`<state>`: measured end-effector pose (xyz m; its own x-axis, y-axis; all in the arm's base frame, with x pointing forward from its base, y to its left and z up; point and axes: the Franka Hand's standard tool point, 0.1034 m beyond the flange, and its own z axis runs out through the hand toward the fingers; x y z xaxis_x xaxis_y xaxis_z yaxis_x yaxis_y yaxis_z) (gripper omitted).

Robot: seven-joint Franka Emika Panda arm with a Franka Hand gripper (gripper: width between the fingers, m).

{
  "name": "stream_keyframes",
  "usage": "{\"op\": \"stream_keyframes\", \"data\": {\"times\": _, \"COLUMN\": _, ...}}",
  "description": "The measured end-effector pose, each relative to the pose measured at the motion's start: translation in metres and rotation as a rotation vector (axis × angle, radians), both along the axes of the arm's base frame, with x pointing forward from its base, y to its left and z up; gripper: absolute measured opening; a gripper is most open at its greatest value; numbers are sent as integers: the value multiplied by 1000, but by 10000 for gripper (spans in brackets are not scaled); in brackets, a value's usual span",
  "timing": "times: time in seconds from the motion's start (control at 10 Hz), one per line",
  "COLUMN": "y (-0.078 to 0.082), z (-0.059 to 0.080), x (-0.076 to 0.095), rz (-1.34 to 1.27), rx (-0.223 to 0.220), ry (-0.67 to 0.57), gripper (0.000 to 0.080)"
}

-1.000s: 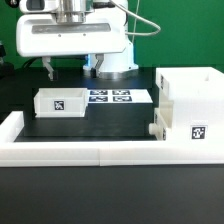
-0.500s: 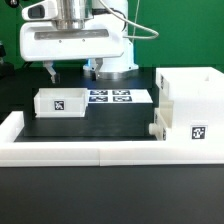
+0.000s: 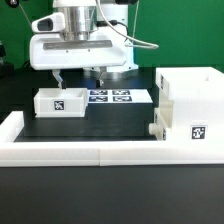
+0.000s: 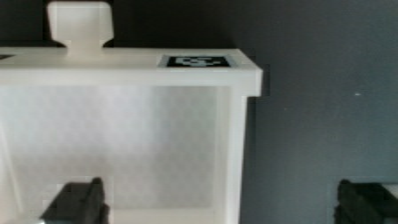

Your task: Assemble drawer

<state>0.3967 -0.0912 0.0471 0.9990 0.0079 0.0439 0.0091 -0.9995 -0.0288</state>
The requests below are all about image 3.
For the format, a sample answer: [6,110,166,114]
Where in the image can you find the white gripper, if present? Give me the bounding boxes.
[29,12,127,89]

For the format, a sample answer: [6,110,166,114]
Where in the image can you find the white drawer cabinet box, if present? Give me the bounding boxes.
[156,67,224,144]

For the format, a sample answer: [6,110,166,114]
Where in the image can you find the white front drawer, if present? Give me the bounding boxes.
[148,100,173,141]

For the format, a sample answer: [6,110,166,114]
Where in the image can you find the white drawer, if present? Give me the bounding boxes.
[148,100,173,141]
[34,88,88,118]

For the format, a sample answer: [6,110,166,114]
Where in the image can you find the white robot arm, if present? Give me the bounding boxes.
[29,0,138,88]

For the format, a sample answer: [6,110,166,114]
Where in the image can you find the white rear drawer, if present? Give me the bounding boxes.
[34,88,88,118]

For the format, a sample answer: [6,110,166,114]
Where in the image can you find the white fiducial marker sheet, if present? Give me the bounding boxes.
[88,89,152,104]

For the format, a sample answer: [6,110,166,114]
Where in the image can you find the black camera stand left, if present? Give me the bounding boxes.
[0,41,15,78]

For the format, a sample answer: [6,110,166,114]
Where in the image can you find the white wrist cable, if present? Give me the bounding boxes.
[95,0,160,50]

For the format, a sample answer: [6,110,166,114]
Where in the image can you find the grey thin cable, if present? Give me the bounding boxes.
[18,3,34,28]

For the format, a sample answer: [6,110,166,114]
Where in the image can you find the white U-shaped boundary frame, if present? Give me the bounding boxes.
[0,111,224,167]

